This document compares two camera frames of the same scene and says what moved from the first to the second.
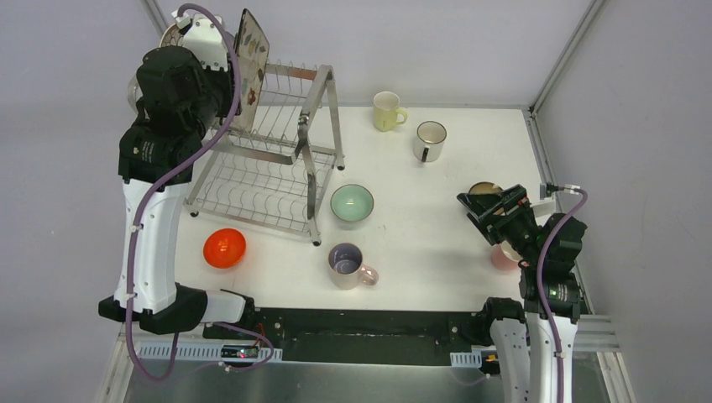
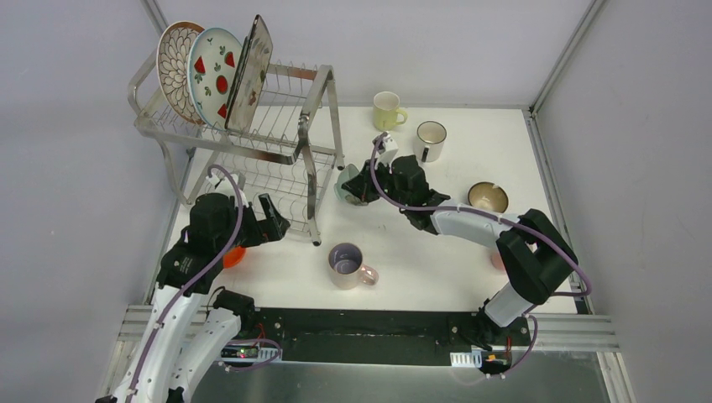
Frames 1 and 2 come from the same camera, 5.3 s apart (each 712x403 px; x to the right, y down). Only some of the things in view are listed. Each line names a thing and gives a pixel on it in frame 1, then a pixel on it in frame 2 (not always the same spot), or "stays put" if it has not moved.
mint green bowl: (352, 202) → (344, 195)
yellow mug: (385, 112) stays put
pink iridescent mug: (346, 268) stays put
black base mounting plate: (362, 335) stays put
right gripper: (513, 201) → (363, 185)
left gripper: (226, 83) → (262, 227)
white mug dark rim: (429, 141) stays put
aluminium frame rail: (537, 138) stays put
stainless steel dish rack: (275, 174) stays put
